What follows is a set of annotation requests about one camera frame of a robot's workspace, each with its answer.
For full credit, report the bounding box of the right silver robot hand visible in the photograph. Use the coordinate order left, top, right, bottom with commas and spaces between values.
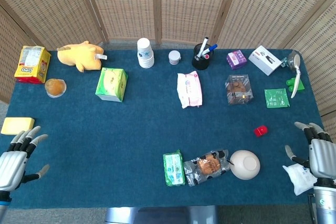
285, 121, 336, 179

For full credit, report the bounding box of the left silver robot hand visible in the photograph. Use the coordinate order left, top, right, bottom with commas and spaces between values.
0, 125, 50, 192

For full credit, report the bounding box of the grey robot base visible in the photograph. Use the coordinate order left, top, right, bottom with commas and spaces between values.
104, 205, 218, 224

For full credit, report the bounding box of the yellow snack package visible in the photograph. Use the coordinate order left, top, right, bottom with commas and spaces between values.
14, 45, 52, 84

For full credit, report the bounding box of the white plastic packet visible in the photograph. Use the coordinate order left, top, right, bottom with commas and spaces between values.
282, 163, 318, 196

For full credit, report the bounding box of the yellow sponge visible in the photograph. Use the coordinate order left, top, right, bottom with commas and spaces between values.
0, 117, 35, 136

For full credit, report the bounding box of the small red block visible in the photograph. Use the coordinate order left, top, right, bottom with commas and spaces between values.
253, 126, 269, 138

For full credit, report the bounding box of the green flat sachet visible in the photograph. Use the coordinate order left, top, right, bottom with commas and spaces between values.
264, 88, 290, 109

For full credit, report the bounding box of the green toy block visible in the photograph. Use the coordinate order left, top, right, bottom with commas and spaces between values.
286, 77, 306, 93

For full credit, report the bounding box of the white plastic spoon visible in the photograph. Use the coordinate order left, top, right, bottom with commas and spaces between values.
290, 54, 302, 99

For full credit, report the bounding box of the orange jelly cup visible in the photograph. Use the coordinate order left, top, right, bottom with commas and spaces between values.
44, 78, 67, 99

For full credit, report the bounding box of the clear box of brown snacks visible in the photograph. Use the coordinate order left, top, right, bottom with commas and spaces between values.
224, 74, 255, 106

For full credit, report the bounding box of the white cardboard box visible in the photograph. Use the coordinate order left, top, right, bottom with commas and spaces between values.
248, 45, 283, 76

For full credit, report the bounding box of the green tissue pack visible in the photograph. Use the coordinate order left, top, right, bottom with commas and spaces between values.
94, 67, 129, 103

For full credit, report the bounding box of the yellow plush toy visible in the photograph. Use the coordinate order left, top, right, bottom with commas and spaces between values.
57, 40, 108, 73

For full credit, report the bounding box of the small purple box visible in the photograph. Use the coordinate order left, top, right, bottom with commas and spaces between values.
226, 49, 248, 70

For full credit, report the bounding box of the green wet wipes pack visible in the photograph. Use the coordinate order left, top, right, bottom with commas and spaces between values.
162, 150, 186, 187

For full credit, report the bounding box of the pink white wet wipes pack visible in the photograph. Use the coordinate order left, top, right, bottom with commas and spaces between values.
176, 70, 203, 109

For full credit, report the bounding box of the black mesh pen holder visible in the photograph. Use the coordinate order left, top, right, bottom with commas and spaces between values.
192, 43, 213, 71

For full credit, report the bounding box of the blue marker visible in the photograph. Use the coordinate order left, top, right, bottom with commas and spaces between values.
202, 44, 218, 55

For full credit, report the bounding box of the stack of floral paper cups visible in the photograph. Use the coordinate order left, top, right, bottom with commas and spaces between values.
136, 37, 155, 69

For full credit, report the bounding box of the small white jar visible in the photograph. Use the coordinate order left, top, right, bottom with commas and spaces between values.
168, 50, 182, 66

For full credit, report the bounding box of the woven folding screen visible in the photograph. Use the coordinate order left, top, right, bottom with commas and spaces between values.
0, 0, 336, 135

